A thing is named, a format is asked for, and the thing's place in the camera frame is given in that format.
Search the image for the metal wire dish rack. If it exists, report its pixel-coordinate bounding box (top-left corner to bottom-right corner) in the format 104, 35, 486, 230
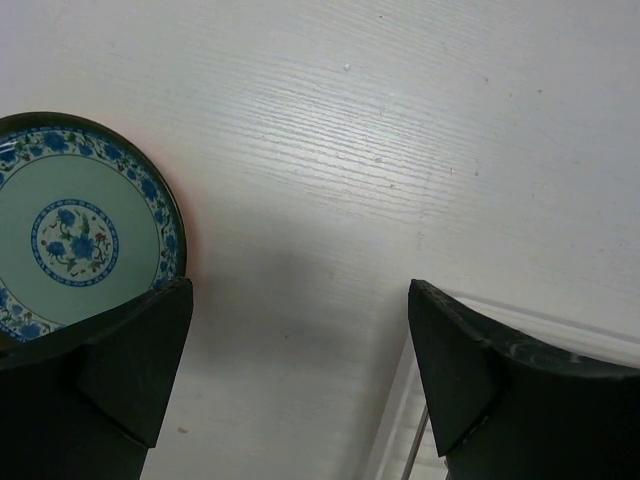
400, 406, 449, 480

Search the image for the teal plate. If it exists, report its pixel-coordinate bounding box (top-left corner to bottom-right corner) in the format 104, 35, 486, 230
1, 112, 187, 345

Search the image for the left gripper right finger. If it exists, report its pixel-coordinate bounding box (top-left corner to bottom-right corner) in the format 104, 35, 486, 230
408, 280, 639, 479

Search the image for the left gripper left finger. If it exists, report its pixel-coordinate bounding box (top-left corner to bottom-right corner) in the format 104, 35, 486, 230
1, 278, 194, 479

